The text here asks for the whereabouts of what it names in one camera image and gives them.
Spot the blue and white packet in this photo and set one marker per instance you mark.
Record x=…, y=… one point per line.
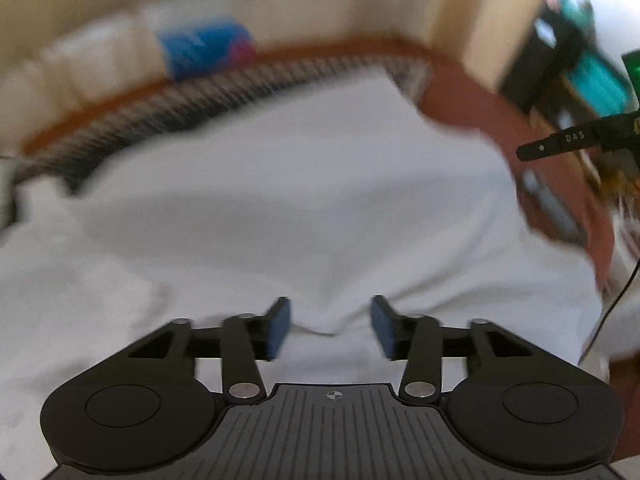
x=205, y=45

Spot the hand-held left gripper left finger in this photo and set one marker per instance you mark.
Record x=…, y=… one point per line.
x=280, y=330

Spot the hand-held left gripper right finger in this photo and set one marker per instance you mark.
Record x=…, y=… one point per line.
x=382, y=330

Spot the dark patterned mat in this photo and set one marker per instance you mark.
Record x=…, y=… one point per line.
x=200, y=105

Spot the white shirt with dark piping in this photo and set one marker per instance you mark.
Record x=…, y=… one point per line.
x=300, y=185

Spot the black cabinet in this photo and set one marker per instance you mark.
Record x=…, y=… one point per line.
x=545, y=65

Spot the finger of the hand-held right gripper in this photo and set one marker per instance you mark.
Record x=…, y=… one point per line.
x=537, y=150

